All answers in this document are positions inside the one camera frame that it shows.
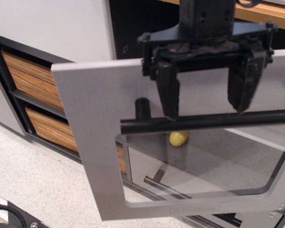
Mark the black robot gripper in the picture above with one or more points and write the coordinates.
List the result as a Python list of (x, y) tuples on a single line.
[(208, 23)]

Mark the black oven door handle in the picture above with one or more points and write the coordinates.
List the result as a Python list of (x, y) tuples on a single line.
[(132, 126)]

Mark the grey toy oven door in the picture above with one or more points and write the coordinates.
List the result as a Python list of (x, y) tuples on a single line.
[(224, 170)]

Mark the yellow toy lemon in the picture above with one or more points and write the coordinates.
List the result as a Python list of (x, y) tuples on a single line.
[(178, 138)]

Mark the lower wood-grain fabric bin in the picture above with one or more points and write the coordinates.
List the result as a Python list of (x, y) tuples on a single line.
[(52, 128)]

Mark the wood-grain fabric bin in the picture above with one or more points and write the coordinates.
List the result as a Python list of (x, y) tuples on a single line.
[(33, 79), (52, 128)]

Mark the grey toy kitchen cabinet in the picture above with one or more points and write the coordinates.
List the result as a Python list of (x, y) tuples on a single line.
[(37, 179)]

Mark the upper wood-grain fabric bin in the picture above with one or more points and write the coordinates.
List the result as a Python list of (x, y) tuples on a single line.
[(33, 79)]

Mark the black drawer handle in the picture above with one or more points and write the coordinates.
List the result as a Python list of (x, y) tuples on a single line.
[(156, 182)]

